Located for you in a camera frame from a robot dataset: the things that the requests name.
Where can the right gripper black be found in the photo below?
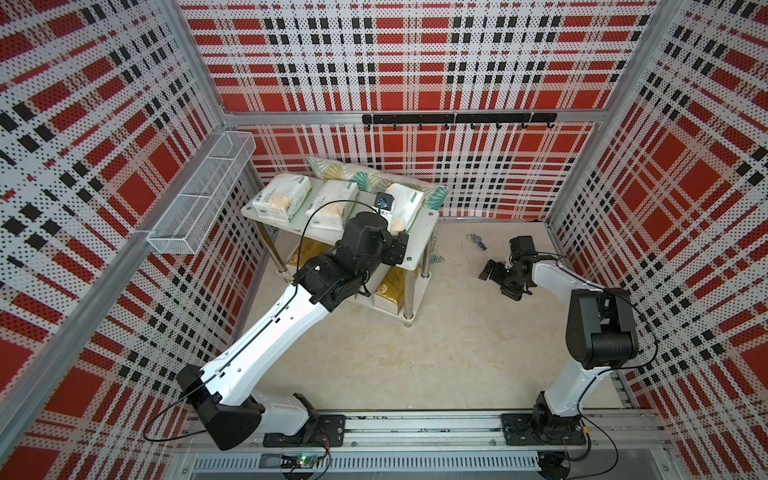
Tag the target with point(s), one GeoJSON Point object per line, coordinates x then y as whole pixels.
{"type": "Point", "coordinates": [512, 292]}

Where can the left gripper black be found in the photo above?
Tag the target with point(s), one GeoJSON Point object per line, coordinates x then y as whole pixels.
{"type": "Point", "coordinates": [395, 250]}

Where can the gold tissue pack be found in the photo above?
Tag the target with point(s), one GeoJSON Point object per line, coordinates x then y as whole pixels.
{"type": "Point", "coordinates": [308, 249]}
{"type": "Point", "coordinates": [391, 293]}

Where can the white tissue pack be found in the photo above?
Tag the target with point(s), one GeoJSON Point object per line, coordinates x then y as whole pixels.
{"type": "Point", "coordinates": [401, 212]}
{"type": "Point", "coordinates": [331, 206]}
{"type": "Point", "coordinates": [282, 197]}

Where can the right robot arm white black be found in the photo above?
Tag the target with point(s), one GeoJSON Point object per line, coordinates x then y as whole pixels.
{"type": "Point", "coordinates": [600, 336]}

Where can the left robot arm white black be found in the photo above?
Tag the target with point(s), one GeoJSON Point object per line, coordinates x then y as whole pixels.
{"type": "Point", "coordinates": [223, 392]}

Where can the white two-tier shelf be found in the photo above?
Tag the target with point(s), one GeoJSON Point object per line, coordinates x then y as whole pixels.
{"type": "Point", "coordinates": [416, 262]}

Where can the small floor debris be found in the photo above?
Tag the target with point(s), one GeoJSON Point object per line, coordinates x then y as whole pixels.
{"type": "Point", "coordinates": [477, 240]}

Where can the geometric patterned pillow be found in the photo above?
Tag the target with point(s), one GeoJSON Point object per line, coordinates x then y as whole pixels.
{"type": "Point", "coordinates": [370, 180]}

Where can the small green circuit board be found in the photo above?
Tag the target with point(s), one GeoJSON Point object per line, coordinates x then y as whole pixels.
{"type": "Point", "coordinates": [300, 462]}

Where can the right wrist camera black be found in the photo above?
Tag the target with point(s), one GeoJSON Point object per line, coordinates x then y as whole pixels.
{"type": "Point", "coordinates": [521, 247]}

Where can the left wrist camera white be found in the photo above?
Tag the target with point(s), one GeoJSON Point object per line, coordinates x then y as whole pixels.
{"type": "Point", "coordinates": [383, 203]}

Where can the black wall hook rail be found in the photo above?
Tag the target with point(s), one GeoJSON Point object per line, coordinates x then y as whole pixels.
{"type": "Point", "coordinates": [445, 119]}

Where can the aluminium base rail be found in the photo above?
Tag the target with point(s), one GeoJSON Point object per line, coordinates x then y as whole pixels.
{"type": "Point", "coordinates": [448, 444]}

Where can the white wire mesh basket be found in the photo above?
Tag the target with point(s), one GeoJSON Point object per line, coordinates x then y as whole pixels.
{"type": "Point", "coordinates": [186, 223]}

